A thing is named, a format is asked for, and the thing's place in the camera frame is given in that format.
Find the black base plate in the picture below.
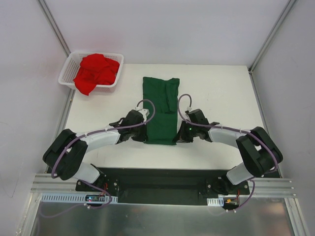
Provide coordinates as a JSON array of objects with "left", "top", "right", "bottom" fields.
[{"left": 75, "top": 167, "right": 254, "bottom": 204}]

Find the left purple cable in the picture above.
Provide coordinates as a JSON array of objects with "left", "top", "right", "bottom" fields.
[{"left": 51, "top": 99, "right": 156, "bottom": 209}]

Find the aluminium rail frame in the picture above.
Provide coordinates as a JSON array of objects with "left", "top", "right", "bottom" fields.
[{"left": 31, "top": 174, "right": 298, "bottom": 198}]

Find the right slotted cable duct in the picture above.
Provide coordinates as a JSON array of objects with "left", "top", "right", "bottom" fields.
[{"left": 207, "top": 197, "right": 224, "bottom": 207}]

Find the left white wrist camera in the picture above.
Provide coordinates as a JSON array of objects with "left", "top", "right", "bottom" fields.
[{"left": 135, "top": 107, "right": 150, "bottom": 121}]

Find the right aluminium corner post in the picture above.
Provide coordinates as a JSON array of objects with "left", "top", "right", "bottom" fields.
[{"left": 248, "top": 0, "right": 297, "bottom": 73}]

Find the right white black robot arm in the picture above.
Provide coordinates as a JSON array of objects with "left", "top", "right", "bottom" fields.
[{"left": 173, "top": 107, "right": 283, "bottom": 194}]

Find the left aluminium corner post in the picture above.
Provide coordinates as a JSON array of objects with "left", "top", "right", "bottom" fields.
[{"left": 36, "top": 0, "right": 71, "bottom": 57}]

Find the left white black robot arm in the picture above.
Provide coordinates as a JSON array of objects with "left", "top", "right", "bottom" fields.
[{"left": 43, "top": 109, "right": 149, "bottom": 191}]

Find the red t shirt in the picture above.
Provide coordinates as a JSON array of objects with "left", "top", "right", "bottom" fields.
[{"left": 73, "top": 54, "right": 120, "bottom": 96}]

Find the slotted cable duct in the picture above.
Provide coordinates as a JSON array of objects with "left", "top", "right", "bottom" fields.
[
  {"left": 207, "top": 197, "right": 224, "bottom": 207},
  {"left": 41, "top": 193, "right": 110, "bottom": 204}
]

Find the purple cable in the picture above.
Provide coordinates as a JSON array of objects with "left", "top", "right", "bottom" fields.
[
  {"left": 51, "top": 99, "right": 156, "bottom": 209},
  {"left": 177, "top": 93, "right": 280, "bottom": 214}
]

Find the green t shirt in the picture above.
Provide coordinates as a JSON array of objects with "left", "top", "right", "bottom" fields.
[{"left": 143, "top": 77, "right": 180, "bottom": 146}]

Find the white plastic basket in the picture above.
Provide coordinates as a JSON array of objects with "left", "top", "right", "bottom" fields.
[{"left": 58, "top": 51, "right": 124, "bottom": 92}]

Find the left slotted cable duct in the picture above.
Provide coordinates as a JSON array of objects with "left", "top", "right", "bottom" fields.
[{"left": 41, "top": 193, "right": 110, "bottom": 204}]

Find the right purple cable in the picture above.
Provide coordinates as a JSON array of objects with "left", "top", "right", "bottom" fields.
[{"left": 177, "top": 93, "right": 280, "bottom": 214}]

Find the aluminium corner post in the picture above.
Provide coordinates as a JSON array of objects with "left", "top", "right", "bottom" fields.
[
  {"left": 36, "top": 0, "right": 71, "bottom": 57},
  {"left": 248, "top": 0, "right": 297, "bottom": 73}
]

